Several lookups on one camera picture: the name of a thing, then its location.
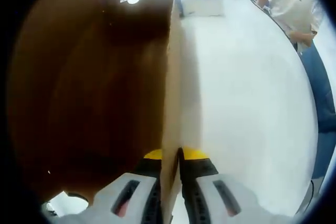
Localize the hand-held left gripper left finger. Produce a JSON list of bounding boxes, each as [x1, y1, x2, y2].
[[93, 148, 165, 224]]

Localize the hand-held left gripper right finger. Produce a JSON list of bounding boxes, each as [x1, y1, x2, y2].
[[177, 146, 257, 224]]

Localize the blue soft tissue pack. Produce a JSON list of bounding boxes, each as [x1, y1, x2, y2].
[[180, 0, 224, 18]]

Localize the brown cardboard shoe box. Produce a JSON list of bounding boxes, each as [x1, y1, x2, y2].
[[7, 0, 185, 224]]

